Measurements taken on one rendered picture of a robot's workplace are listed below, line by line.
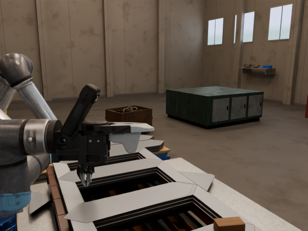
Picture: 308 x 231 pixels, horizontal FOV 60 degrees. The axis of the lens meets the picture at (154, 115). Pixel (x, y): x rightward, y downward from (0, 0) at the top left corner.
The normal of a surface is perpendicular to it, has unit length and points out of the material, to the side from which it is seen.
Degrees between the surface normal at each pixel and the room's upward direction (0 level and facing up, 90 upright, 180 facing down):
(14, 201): 92
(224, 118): 90
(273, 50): 90
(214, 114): 90
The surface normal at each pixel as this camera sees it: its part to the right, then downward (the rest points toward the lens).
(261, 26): -0.88, 0.10
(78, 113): 0.01, 0.07
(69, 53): 0.47, 0.18
